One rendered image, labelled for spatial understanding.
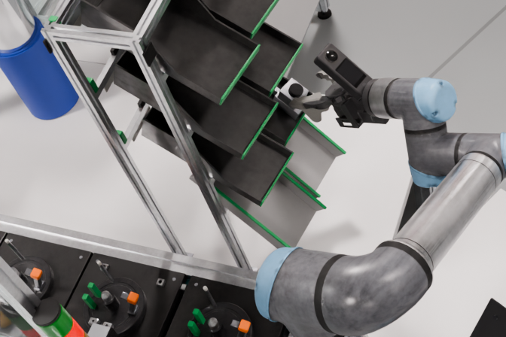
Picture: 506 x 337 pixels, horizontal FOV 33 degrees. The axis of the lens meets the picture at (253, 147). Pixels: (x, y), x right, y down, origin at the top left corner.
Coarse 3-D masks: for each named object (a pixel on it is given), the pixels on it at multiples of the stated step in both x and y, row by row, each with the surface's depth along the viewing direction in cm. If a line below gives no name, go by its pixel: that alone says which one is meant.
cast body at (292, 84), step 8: (288, 80) 178; (288, 88) 177; (296, 88) 176; (304, 88) 177; (280, 96) 177; (288, 96) 176; (296, 96) 176; (280, 104) 180; (288, 104) 178; (288, 112) 180; (296, 112) 178
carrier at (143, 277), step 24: (96, 264) 198; (120, 264) 196; (144, 264) 195; (96, 288) 188; (120, 288) 190; (144, 288) 191; (168, 288) 190; (72, 312) 191; (96, 312) 188; (120, 312) 186; (144, 312) 187; (168, 312) 186; (120, 336) 185; (144, 336) 184
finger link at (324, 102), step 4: (324, 96) 166; (316, 100) 167; (320, 100) 166; (324, 100) 165; (328, 100) 164; (332, 100) 165; (304, 104) 168; (308, 104) 167; (312, 104) 166; (316, 104) 166; (320, 104) 165; (324, 104) 165; (328, 104) 165; (332, 104) 164; (308, 108) 169; (316, 108) 167; (320, 108) 166; (324, 108) 166
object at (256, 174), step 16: (160, 112) 175; (144, 128) 169; (160, 128) 166; (160, 144) 172; (176, 144) 168; (208, 144) 174; (256, 144) 176; (272, 144) 176; (208, 160) 173; (224, 160) 173; (240, 160) 174; (256, 160) 174; (272, 160) 175; (288, 160) 173; (224, 176) 172; (240, 176) 172; (256, 176) 173; (272, 176) 173; (240, 192) 170; (256, 192) 171
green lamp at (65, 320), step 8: (64, 312) 141; (56, 320) 139; (64, 320) 141; (72, 320) 144; (40, 328) 140; (48, 328) 139; (56, 328) 140; (64, 328) 141; (48, 336) 142; (56, 336) 142; (64, 336) 143
